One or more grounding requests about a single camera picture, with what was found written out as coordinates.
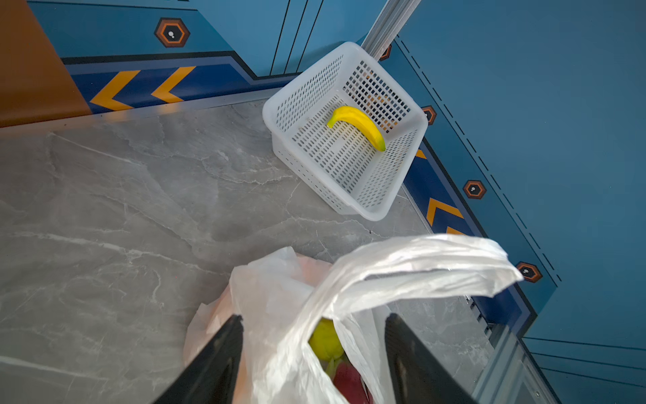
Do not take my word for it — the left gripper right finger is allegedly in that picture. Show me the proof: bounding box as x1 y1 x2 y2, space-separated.
385 313 476 404

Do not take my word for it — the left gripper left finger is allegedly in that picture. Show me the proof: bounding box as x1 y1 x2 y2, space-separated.
155 315 243 404

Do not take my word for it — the green pear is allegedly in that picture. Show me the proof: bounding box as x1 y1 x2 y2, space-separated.
309 318 345 362

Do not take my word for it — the white plastic bag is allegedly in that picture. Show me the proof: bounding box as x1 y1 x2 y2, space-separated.
183 234 522 403

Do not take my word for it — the red dragon fruit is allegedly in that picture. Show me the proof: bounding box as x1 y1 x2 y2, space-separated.
333 361 374 404

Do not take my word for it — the white plastic basket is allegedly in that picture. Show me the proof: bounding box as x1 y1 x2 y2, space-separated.
262 42 427 222

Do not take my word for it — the yellow banana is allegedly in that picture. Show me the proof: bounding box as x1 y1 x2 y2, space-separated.
326 106 386 152

